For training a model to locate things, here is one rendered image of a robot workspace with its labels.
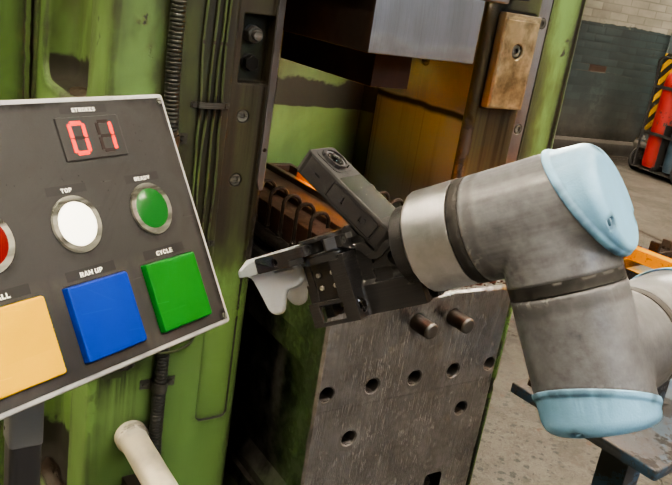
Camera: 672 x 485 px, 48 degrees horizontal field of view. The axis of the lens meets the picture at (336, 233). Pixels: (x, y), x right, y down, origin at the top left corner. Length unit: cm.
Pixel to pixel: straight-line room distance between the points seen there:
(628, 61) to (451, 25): 826
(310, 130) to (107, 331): 94
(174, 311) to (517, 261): 40
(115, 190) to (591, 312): 50
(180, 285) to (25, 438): 25
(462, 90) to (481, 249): 87
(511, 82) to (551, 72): 14
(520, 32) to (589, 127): 782
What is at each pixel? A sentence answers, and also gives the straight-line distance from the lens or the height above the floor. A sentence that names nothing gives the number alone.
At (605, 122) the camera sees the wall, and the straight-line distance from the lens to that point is 936.
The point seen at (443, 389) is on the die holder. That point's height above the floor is 73.
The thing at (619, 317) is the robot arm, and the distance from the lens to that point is 58.
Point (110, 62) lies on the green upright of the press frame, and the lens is 107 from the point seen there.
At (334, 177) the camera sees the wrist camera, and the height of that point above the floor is 119.
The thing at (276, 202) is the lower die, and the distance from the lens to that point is 132.
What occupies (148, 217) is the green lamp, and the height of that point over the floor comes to 108.
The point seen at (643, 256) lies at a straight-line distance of 149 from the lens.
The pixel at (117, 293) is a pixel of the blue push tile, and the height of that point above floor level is 103.
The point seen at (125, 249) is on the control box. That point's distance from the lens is 81.
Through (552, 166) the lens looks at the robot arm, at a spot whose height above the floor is 125.
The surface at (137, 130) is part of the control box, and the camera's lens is 87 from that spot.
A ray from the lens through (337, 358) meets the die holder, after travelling 114.
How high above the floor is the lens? 134
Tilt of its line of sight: 18 degrees down
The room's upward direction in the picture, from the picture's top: 9 degrees clockwise
